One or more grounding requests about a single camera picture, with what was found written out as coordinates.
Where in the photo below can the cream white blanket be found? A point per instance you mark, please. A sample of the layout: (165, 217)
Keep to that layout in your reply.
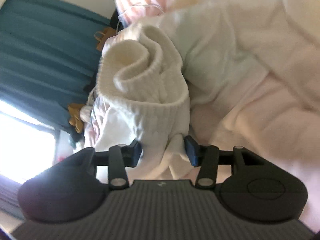
(245, 35)

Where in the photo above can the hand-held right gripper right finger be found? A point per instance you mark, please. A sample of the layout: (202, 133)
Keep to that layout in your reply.
(191, 152)

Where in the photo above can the bright window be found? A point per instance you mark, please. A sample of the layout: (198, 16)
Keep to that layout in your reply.
(22, 140)

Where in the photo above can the yellow cloth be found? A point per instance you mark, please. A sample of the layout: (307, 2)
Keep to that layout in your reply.
(76, 117)

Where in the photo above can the pink and blue duvet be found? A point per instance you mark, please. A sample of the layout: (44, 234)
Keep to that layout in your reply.
(262, 135)

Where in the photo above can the teal curtain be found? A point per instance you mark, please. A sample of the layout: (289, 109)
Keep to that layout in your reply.
(45, 55)

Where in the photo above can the white knit sweater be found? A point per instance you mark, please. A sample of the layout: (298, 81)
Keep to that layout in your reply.
(147, 85)

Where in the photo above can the dark pleated curtain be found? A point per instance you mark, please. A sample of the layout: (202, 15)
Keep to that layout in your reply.
(8, 197)

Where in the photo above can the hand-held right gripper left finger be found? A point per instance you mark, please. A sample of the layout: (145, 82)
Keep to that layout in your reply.
(136, 152)

